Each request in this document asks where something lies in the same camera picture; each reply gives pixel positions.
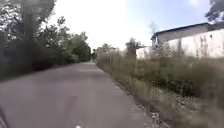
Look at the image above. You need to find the white wall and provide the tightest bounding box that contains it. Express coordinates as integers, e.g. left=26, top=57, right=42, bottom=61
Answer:
left=135, top=28, right=224, bottom=60

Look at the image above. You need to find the row of trees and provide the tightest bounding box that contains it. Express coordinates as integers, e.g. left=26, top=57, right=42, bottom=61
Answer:
left=0, top=0, right=93, bottom=81

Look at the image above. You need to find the building with dark roof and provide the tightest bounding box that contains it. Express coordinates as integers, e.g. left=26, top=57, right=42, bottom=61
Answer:
left=150, top=21, right=224, bottom=46

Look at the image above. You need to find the grey asphalt road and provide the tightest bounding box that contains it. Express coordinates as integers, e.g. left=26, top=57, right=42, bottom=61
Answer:
left=0, top=60, right=148, bottom=128

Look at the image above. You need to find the gravel strip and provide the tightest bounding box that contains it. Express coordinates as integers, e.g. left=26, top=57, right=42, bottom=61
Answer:
left=109, top=78, right=174, bottom=128

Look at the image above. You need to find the tree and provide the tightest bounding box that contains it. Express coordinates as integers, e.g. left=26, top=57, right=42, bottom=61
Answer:
left=204, top=0, right=224, bottom=23

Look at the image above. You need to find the overgrown weedy verge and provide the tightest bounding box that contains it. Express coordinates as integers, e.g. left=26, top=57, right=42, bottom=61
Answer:
left=94, top=43, right=224, bottom=128

